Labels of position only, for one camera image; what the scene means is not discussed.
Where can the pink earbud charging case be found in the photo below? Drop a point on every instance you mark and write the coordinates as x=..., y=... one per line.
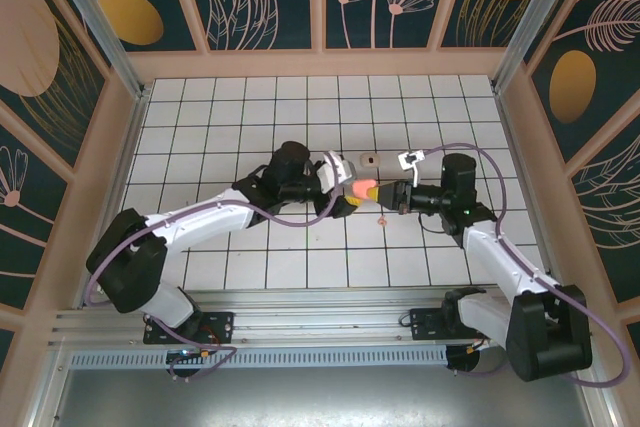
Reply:
x=362, y=188

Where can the beige earbud charging case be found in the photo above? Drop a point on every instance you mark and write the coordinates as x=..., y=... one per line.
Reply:
x=370, y=160

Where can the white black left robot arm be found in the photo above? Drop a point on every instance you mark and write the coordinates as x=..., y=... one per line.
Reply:
x=200, y=219

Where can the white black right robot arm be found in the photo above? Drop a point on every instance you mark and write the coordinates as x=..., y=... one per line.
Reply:
x=495, y=262

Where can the small pink silicone ear tip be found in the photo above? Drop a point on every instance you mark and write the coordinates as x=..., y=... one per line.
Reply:
x=382, y=220

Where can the grey metal sheet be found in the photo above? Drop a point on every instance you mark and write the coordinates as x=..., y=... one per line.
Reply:
x=320, y=397

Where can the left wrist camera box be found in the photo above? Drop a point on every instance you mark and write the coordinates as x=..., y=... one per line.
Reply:
x=337, y=172

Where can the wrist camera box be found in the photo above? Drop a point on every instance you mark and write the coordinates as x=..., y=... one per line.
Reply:
x=337, y=172
x=410, y=159

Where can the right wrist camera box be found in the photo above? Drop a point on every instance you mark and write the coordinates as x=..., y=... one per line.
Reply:
x=410, y=159

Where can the aluminium side rail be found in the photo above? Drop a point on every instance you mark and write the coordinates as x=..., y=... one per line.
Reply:
x=528, y=187

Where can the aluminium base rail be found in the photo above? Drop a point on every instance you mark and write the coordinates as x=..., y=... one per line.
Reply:
x=320, y=317

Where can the orange oval feather wall panel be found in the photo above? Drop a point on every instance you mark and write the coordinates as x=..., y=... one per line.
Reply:
x=575, y=82

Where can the leaf outline wall panel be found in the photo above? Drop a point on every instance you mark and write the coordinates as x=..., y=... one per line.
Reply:
x=610, y=207

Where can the aluminium frame post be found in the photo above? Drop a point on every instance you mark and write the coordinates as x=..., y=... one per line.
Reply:
x=97, y=22
x=537, y=22

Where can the orange oval leaf wall panel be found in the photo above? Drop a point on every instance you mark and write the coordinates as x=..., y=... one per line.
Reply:
x=130, y=17

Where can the flower outline wall panel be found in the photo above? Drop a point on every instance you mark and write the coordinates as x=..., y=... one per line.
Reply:
x=25, y=197

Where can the beige disc wall panel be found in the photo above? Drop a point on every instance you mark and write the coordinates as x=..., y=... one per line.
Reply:
x=30, y=47

